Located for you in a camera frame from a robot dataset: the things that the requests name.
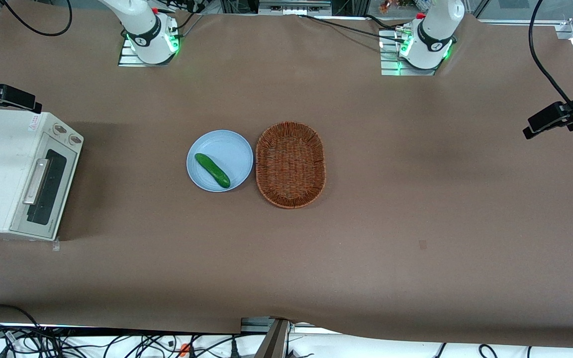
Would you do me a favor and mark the grey metal background box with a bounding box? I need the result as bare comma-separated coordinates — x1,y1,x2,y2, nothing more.
258,0,332,15

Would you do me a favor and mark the green cucumber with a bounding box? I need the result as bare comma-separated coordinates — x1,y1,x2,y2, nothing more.
194,153,231,188

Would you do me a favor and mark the brown paper table cover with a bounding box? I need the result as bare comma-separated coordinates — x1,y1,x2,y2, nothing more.
0,10,573,349

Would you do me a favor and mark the black floor cable loop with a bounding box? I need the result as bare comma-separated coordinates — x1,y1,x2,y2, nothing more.
0,304,43,339

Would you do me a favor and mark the aluminium extrusion post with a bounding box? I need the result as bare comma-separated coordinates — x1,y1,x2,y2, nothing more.
241,317,327,358

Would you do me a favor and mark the silver oven door handle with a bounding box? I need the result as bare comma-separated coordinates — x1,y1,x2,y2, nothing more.
22,159,51,205

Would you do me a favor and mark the black left camera cable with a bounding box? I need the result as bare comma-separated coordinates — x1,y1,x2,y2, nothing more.
528,0,573,112

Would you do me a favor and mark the black left arm base cable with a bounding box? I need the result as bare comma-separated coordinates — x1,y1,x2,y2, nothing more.
298,14,407,43

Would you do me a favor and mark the light blue round plate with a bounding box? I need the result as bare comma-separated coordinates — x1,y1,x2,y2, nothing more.
187,130,254,192

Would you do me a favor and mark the brown oval wicker basket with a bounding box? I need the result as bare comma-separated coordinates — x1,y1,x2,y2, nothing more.
255,121,326,209

